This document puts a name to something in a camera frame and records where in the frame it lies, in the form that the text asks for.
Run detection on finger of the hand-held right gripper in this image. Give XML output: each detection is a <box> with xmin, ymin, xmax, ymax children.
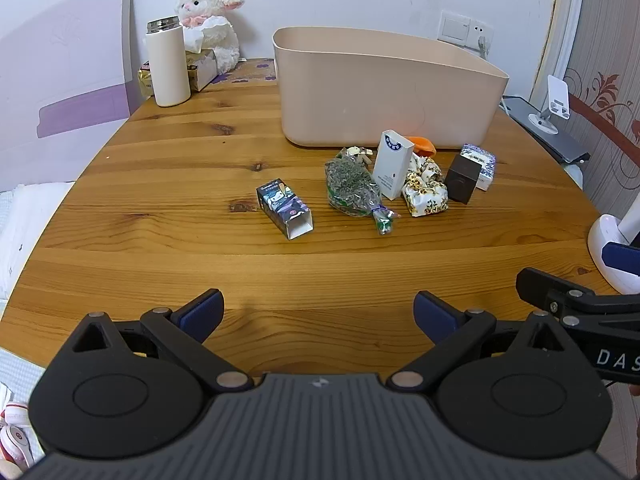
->
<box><xmin>602</xmin><ymin>243</ymin><xmax>640</xmax><ymax>277</ymax></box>
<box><xmin>515</xmin><ymin>267</ymin><xmax>640</xmax><ymax>334</ymax></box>

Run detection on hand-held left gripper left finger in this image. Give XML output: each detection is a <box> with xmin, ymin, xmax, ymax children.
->
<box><xmin>70</xmin><ymin>288</ymin><xmax>254</xmax><ymax>394</ymax></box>

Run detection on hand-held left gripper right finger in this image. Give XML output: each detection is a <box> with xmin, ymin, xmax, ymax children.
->
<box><xmin>388</xmin><ymin>289</ymin><xmax>577</xmax><ymax>392</ymax></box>

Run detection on floral cloth pouch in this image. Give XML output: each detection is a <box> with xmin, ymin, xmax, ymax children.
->
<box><xmin>402</xmin><ymin>154</ymin><xmax>449</xmax><ymax>218</ymax></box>

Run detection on blue and white tissue packet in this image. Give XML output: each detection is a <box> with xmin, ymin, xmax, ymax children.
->
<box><xmin>461</xmin><ymin>143</ymin><xmax>497</xmax><ymax>192</ymax></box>

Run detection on dark brown cube box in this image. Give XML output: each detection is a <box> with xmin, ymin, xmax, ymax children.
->
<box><xmin>444</xmin><ymin>154</ymin><xmax>483</xmax><ymax>205</ymax></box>

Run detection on small dark printed carton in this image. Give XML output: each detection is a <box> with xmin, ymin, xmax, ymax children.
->
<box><xmin>256</xmin><ymin>179</ymin><xmax>315</xmax><ymax>241</ymax></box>

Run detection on tall white box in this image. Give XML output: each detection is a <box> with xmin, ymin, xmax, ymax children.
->
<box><xmin>371</xmin><ymin>130</ymin><xmax>415</xmax><ymax>201</ymax></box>

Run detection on clear bag of dried herbs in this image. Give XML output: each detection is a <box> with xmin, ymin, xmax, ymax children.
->
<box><xmin>324</xmin><ymin>154</ymin><xmax>402</xmax><ymax>236</ymax></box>

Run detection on orange plastic toy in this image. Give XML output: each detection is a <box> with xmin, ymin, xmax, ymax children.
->
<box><xmin>407</xmin><ymin>136</ymin><xmax>437</xmax><ymax>157</ymax></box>

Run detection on small beige clips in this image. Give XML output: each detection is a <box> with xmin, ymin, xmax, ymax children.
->
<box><xmin>341</xmin><ymin>146</ymin><xmax>374</xmax><ymax>165</ymax></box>

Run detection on beige plastic storage bin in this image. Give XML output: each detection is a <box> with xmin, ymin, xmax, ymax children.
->
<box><xmin>272</xmin><ymin>26</ymin><xmax>510</xmax><ymax>150</ymax></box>

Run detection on white device base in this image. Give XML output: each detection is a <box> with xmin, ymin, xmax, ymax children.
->
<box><xmin>586</xmin><ymin>214</ymin><xmax>640</xmax><ymax>295</ymax></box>

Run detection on grey laptop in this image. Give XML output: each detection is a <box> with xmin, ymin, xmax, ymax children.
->
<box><xmin>500</xmin><ymin>95</ymin><xmax>591</xmax><ymax>165</ymax></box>

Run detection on white phone stand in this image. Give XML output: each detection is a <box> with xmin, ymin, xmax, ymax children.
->
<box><xmin>528</xmin><ymin>75</ymin><xmax>573</xmax><ymax>135</ymax></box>

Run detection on white bed cover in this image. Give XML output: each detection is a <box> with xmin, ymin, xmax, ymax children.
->
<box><xmin>0</xmin><ymin>182</ymin><xmax>77</xmax><ymax>313</ymax></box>

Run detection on red and white headphones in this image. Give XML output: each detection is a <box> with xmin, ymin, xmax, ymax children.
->
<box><xmin>0</xmin><ymin>382</ymin><xmax>47</xmax><ymax>467</ymax></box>

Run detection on purple flower table mat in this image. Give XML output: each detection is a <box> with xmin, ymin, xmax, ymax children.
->
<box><xmin>212</xmin><ymin>57</ymin><xmax>279</xmax><ymax>86</ymax></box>

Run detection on tissue box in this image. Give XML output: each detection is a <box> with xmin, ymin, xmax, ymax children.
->
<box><xmin>182</xmin><ymin>17</ymin><xmax>226</xmax><ymax>93</ymax></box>

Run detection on white thermos bottle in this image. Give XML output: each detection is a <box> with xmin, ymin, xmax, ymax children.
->
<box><xmin>145</xmin><ymin>18</ymin><xmax>192</xmax><ymax>108</ymax></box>

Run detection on white and purple headboard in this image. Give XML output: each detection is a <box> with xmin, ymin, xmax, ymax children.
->
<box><xmin>0</xmin><ymin>0</ymin><xmax>146</xmax><ymax>194</ymax></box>

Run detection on white plush lamb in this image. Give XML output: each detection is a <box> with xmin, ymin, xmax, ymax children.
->
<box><xmin>174</xmin><ymin>0</ymin><xmax>247</xmax><ymax>74</ymax></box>

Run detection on white wall socket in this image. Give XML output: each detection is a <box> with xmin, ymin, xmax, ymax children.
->
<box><xmin>467</xmin><ymin>17</ymin><xmax>495</xmax><ymax>50</ymax></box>

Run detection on white wall switch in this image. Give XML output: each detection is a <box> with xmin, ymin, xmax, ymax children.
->
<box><xmin>438</xmin><ymin>10</ymin><xmax>471</xmax><ymax>46</ymax></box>

